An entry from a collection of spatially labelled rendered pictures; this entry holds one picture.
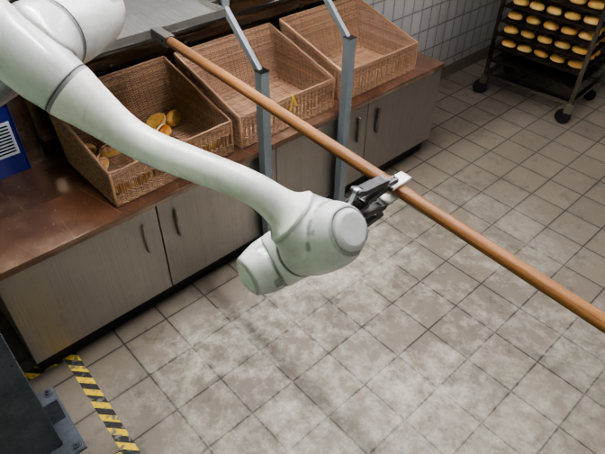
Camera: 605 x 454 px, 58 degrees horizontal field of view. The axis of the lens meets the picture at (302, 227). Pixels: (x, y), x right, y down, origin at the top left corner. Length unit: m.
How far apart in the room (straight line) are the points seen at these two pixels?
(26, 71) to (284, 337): 1.65
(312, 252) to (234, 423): 1.37
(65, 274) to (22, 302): 0.16
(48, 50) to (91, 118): 0.12
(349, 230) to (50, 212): 1.54
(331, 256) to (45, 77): 0.53
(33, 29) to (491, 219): 2.49
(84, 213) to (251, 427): 0.99
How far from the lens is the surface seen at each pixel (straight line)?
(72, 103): 0.97
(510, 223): 3.06
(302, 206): 0.85
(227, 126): 2.25
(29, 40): 0.98
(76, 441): 2.20
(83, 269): 2.15
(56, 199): 2.25
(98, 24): 1.08
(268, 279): 0.97
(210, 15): 1.99
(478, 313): 2.56
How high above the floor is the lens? 1.87
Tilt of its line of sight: 41 degrees down
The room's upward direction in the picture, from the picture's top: 1 degrees clockwise
